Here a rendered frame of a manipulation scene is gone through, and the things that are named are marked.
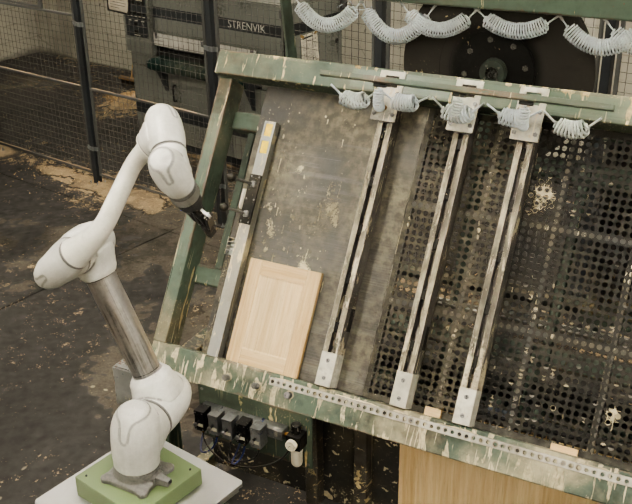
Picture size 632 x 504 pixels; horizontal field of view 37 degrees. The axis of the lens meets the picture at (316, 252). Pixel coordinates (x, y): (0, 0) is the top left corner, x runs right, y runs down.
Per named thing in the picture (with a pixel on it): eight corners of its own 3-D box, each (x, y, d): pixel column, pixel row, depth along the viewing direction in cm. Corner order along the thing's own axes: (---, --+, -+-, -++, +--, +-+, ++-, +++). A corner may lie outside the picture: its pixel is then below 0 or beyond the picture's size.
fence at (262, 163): (211, 355, 376) (206, 354, 372) (269, 123, 382) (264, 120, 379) (222, 358, 374) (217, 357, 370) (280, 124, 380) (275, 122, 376)
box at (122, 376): (116, 405, 368) (111, 365, 360) (135, 390, 378) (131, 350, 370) (141, 413, 363) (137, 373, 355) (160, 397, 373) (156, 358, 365)
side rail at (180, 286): (167, 341, 392) (152, 339, 382) (232, 85, 399) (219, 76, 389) (179, 345, 389) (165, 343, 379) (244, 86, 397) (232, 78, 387)
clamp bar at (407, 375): (390, 403, 343) (367, 402, 322) (465, 87, 351) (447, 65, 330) (416, 410, 339) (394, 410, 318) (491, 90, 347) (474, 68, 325)
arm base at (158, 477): (153, 504, 307) (152, 491, 304) (98, 481, 316) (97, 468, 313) (185, 471, 321) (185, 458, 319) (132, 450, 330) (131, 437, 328)
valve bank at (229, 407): (182, 453, 370) (177, 401, 360) (202, 433, 381) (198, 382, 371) (295, 491, 349) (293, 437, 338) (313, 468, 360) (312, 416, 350)
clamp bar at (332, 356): (317, 383, 356) (290, 380, 334) (390, 78, 364) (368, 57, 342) (341, 389, 352) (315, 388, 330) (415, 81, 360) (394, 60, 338)
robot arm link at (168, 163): (199, 195, 269) (193, 158, 276) (181, 166, 256) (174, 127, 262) (163, 206, 270) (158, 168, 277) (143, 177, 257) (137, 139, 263)
